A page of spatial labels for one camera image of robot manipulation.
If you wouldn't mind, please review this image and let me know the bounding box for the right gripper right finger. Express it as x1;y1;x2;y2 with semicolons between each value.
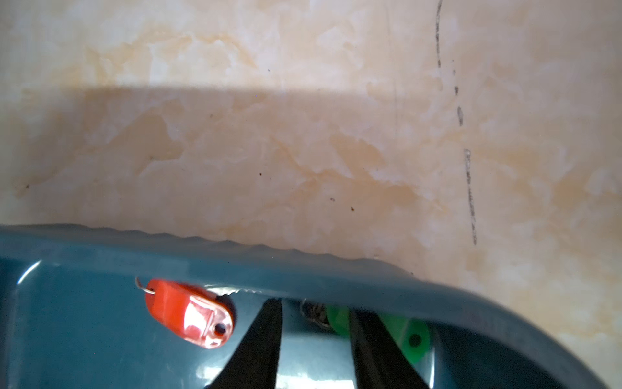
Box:
349;310;429;389

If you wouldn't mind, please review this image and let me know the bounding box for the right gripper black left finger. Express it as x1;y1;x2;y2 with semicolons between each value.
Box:
207;299;283;389

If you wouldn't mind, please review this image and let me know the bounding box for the green tag key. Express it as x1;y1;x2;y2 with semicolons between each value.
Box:
300;300;431;365

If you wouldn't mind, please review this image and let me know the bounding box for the teal storage box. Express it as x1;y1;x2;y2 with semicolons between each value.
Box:
1;225;604;388

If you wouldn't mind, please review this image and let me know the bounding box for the red tag key in box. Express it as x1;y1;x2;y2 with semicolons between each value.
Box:
134;277;236;349

